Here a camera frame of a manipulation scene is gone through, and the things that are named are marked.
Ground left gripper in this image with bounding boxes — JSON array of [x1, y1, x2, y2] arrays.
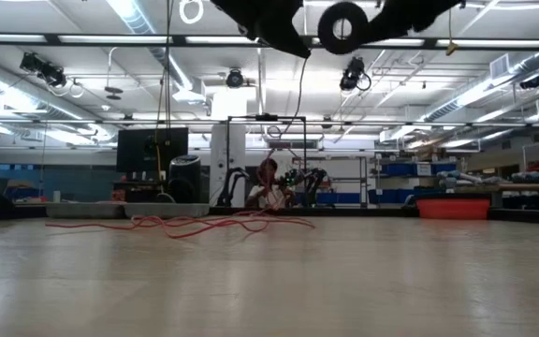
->
[[211, 0, 312, 60]]

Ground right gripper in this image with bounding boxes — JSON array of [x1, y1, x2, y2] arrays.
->
[[317, 1, 395, 56]]

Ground thin red wire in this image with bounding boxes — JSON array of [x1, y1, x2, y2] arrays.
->
[[44, 58, 316, 241]]

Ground yellow hanging tag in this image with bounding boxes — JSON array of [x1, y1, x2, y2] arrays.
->
[[445, 7, 460, 57]]

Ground shelf with blue bins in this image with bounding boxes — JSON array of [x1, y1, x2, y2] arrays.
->
[[372, 156, 460, 206]]

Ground person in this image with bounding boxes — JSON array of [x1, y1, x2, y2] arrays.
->
[[244, 157, 295, 210]]

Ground black monitor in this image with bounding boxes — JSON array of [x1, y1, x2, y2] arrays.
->
[[115, 126, 190, 174]]

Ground grey tool kit case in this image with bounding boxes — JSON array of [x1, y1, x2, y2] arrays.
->
[[45, 201, 211, 220]]

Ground small red plastic bin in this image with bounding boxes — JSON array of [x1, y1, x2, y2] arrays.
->
[[415, 198, 492, 221]]

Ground black ceiling mounted device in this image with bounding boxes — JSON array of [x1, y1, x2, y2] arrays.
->
[[19, 51, 68, 89]]

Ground wooden workbench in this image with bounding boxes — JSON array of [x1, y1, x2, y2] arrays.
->
[[456, 181, 539, 210]]

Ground black camera with cable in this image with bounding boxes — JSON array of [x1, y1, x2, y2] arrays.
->
[[338, 55, 372, 93]]

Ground black round overhead camera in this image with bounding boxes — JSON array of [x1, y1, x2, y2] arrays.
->
[[225, 68, 246, 90]]

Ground black background rig frame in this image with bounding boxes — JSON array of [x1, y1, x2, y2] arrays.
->
[[226, 113, 308, 208]]

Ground white cable loop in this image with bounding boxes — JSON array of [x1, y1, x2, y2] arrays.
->
[[178, 0, 205, 26]]

